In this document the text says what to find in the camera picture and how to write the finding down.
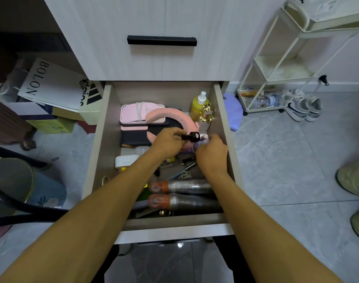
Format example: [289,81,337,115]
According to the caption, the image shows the brown wooden furniture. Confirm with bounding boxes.
[0,94,37,151]

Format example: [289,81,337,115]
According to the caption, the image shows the person's left hand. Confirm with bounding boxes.
[150,127,187,162]

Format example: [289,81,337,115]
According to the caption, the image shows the yellow green cardboard box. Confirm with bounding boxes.
[26,114,76,135]

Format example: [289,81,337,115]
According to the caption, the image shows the person's black trousers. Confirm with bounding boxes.
[93,235,257,283]

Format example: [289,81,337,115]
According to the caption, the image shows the white paper bag with handles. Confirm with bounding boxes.
[0,66,57,117]

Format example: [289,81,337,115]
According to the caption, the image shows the small purple bottle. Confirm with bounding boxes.
[192,138,211,153]

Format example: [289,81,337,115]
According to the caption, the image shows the silver bottle with orange cap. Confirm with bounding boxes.
[147,193,223,214]
[148,179,216,195]

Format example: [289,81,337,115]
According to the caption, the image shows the white shopping bag black lettering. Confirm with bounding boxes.
[17,58,89,112]

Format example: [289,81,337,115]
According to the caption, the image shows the person's left forearm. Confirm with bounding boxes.
[0,154,172,283]

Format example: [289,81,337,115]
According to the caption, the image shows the white charger box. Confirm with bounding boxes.
[115,155,139,171]

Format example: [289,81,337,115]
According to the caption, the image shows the clear bottle in cart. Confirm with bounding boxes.
[256,94,282,108]

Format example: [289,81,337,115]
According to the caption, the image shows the black pouch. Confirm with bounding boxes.
[120,119,183,148]

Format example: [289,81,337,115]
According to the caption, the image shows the pink phone case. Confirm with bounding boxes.
[120,103,166,126]

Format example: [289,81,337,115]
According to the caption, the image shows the small black cylindrical gadget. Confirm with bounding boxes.
[181,131,201,142]

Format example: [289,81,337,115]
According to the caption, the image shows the metal scissors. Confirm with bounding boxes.
[155,157,198,178]

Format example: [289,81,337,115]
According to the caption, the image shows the round blue bin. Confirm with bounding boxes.
[0,157,67,216]

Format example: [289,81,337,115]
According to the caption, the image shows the person's right forearm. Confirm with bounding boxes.
[202,171,343,283]

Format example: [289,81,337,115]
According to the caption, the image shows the yellow bottle with white cap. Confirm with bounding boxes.
[191,91,212,121]

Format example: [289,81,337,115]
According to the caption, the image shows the white grey sneaker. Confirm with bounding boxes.
[285,91,312,122]
[303,96,323,123]

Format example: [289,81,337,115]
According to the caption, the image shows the black drawer handle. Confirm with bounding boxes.
[127,35,198,47]

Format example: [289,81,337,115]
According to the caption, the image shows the white rolling cart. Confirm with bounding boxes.
[237,0,359,115]

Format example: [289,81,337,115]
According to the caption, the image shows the light wood drawer cabinet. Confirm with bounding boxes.
[42,0,245,245]

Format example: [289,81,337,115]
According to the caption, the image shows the open light wood drawer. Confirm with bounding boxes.
[82,81,245,245]

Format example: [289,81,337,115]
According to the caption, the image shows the person's right hand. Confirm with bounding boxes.
[194,134,229,176]

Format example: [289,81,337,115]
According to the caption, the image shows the black chair frame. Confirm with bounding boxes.
[0,142,77,229]

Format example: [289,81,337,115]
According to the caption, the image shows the purple cloth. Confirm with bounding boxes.
[223,92,242,132]

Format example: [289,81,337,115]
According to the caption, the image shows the white bag with black stripes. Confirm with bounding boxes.
[78,79,105,126]

